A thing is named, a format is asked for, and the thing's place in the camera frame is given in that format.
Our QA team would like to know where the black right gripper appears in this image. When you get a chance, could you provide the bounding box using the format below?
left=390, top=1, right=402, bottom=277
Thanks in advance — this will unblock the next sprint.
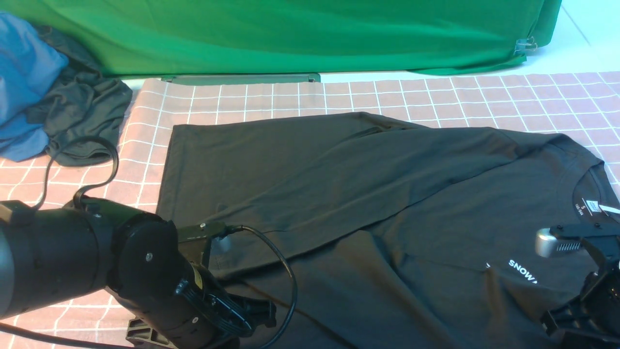
left=540, top=242, right=620, bottom=349

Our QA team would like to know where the green metal base bar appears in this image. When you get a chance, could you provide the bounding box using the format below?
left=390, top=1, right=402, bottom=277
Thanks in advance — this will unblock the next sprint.
left=161, top=73, right=321, bottom=86

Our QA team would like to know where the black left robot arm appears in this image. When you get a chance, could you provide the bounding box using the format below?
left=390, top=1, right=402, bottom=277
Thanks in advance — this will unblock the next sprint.
left=0, top=198, right=277, bottom=349

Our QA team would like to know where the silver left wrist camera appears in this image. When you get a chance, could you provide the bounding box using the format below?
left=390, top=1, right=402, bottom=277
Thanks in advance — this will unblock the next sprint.
left=178, top=222, right=242, bottom=270

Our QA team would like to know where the gray long-sleeved shirt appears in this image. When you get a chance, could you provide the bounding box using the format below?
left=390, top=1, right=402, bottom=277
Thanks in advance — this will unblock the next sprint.
left=157, top=112, right=619, bottom=349

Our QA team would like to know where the silver binder clip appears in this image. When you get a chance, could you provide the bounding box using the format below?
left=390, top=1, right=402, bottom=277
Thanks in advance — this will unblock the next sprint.
left=513, top=37, right=538, bottom=56

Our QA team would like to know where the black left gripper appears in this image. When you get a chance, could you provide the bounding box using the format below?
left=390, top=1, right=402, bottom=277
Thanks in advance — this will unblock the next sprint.
left=109, top=261, right=277, bottom=349

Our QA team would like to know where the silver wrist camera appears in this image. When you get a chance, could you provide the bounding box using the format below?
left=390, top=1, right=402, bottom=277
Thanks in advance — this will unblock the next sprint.
left=178, top=222, right=242, bottom=270
left=534, top=223, right=619, bottom=261

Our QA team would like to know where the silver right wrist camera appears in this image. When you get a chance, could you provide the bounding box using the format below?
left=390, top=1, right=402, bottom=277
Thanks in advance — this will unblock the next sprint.
left=534, top=223, right=619, bottom=261

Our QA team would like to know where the pink checkered tablecloth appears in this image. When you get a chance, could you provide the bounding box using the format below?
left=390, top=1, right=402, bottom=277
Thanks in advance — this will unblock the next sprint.
left=1, top=71, right=619, bottom=346

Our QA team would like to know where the green backdrop cloth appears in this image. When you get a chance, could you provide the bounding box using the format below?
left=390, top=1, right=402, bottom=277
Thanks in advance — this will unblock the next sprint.
left=1, top=0, right=561, bottom=76

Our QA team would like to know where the dark gray crumpled garment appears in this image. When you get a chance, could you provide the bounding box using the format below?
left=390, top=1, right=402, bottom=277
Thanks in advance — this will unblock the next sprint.
left=25, top=26, right=133, bottom=167

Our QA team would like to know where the blue crumpled garment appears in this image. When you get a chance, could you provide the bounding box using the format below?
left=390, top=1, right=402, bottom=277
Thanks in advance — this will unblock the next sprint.
left=0, top=12, right=69, bottom=162

